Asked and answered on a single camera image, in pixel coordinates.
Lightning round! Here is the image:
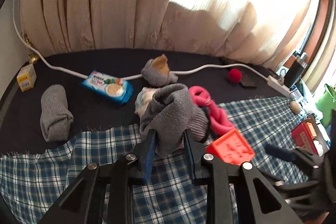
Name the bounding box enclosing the blue cracker packet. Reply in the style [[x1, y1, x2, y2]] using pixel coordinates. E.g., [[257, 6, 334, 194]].
[[80, 71, 133, 105]]

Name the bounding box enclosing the large grey knit sock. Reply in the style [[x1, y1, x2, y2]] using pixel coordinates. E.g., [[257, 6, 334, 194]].
[[139, 83, 210, 158]]

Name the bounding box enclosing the red flat box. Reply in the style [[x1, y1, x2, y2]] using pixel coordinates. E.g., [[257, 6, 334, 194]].
[[291, 122, 324, 156]]

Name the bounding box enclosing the beige egg-shaped object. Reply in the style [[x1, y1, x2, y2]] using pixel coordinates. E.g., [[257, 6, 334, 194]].
[[290, 101, 301, 115]]

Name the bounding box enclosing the blue plaid cloth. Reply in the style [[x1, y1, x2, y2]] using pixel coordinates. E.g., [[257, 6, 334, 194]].
[[1, 97, 307, 223]]

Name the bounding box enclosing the green bag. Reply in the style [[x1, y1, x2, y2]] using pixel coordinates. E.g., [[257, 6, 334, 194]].
[[316, 84, 335, 127]]

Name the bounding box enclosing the red embossed rubber block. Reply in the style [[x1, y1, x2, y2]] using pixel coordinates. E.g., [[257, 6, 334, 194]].
[[206, 128, 255, 165]]

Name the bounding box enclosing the white power strip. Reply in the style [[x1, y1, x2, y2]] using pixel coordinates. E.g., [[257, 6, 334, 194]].
[[266, 75, 291, 98]]

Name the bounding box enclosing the pink twisted toy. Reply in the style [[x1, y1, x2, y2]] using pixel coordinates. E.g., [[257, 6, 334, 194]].
[[189, 86, 235, 135]]

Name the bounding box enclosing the black tumbler cup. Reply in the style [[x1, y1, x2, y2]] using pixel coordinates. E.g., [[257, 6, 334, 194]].
[[284, 52, 307, 89]]

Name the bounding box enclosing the small black pad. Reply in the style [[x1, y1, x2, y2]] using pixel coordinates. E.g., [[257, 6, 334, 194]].
[[240, 75, 257, 89]]

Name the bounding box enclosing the red pompom ball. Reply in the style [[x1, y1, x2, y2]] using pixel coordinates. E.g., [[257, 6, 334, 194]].
[[228, 68, 242, 84]]

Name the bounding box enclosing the cream and teal sock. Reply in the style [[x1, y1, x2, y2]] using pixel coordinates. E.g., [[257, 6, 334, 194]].
[[134, 87, 157, 118]]

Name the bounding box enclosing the small yellow box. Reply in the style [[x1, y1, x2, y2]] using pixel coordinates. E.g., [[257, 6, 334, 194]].
[[17, 64, 37, 92]]

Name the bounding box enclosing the grey and tan sock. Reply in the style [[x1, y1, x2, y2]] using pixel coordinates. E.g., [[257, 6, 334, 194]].
[[141, 54, 178, 87]]

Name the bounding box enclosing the gold curtain tassel bell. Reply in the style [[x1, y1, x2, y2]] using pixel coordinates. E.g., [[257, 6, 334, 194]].
[[23, 33, 40, 64]]

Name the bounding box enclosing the beige curtain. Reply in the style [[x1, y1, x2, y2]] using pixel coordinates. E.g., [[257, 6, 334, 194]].
[[18, 0, 319, 69]]

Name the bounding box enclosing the white power cable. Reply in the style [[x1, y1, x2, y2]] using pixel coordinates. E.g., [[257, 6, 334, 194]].
[[11, 0, 272, 81]]

